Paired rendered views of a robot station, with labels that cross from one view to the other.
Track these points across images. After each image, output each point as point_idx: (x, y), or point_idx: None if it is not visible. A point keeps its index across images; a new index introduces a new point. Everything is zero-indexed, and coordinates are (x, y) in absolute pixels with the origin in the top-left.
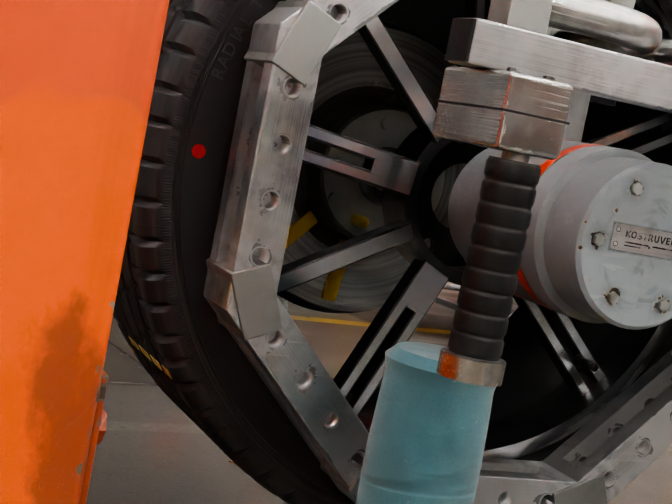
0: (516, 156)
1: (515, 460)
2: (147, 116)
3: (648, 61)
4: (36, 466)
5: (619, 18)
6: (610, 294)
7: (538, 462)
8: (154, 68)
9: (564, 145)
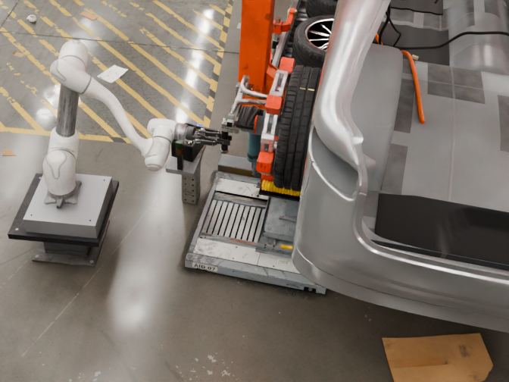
0: None
1: (273, 164)
2: (238, 67)
3: (238, 90)
4: None
5: (240, 83)
6: None
7: (273, 167)
8: (238, 64)
9: (262, 109)
